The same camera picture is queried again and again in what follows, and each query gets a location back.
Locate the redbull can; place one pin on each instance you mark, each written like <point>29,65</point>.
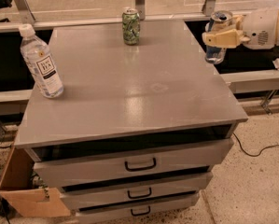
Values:
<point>215,45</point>

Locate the top grey drawer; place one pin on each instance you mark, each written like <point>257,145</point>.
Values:
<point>90,169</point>

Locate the grey drawer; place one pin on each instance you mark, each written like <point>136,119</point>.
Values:
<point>137,208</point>
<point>90,169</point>
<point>136,189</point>

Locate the bottom grey drawer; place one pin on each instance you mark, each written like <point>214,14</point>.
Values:
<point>137,208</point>

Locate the middle grey drawer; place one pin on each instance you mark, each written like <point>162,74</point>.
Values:
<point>136,189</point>

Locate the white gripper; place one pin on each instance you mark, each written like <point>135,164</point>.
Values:
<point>259,28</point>

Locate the clear plastic water bottle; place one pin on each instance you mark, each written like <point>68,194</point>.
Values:
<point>38,58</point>

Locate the brown cardboard box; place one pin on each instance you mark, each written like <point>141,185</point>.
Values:
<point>16,187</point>

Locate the green soda can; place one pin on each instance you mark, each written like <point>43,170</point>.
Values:
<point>130,26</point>

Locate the grey drawer cabinet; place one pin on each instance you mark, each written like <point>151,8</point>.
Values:
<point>120,98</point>

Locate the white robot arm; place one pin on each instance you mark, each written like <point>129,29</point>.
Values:
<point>257,30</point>

